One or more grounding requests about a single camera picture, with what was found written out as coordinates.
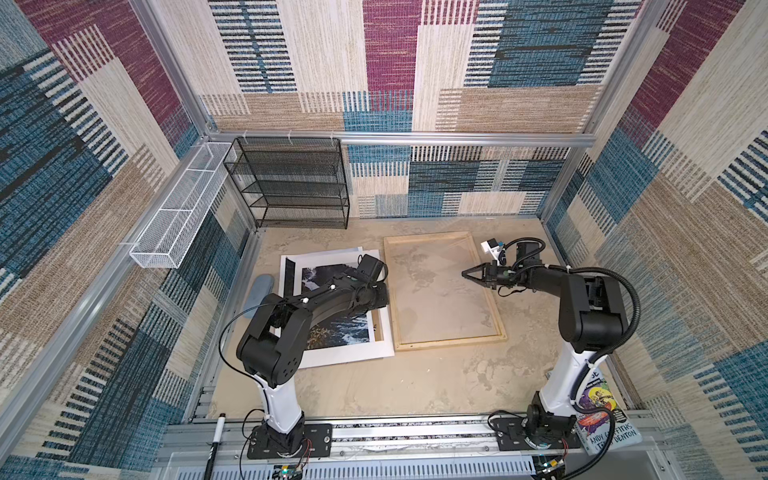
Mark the white picture mat board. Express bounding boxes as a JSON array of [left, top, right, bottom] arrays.
[[291, 249, 394, 369]]

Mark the blue grey glasses case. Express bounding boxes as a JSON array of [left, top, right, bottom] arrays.
[[242, 274, 275, 319]]

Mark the waterfall bridge photo print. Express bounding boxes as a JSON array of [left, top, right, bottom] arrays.
[[301, 264, 371, 350]]

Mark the black white marker pen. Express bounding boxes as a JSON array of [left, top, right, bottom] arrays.
[[203, 413, 226, 480]]

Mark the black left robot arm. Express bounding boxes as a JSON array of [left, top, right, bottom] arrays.
[[236, 254, 389, 459]]

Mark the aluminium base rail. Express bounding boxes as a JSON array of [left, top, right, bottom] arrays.
[[149, 413, 667, 480]]

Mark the colourful treehouse book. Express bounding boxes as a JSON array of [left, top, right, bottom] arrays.
[[577, 369, 642, 456]]

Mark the white wire mesh basket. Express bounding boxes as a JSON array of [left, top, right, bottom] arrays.
[[130, 142, 231, 269]]

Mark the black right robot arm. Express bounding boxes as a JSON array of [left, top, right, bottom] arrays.
[[461, 237, 640, 449]]

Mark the brown frame backing board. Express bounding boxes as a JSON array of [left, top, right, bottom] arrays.
[[370, 309, 384, 342]]

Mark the light wooden picture frame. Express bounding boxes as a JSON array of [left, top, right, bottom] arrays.
[[383, 231, 507, 351]]

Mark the black wire mesh shelf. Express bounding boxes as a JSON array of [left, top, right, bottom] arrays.
[[223, 137, 351, 229]]

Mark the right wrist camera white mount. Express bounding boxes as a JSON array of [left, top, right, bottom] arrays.
[[481, 238, 507, 265]]

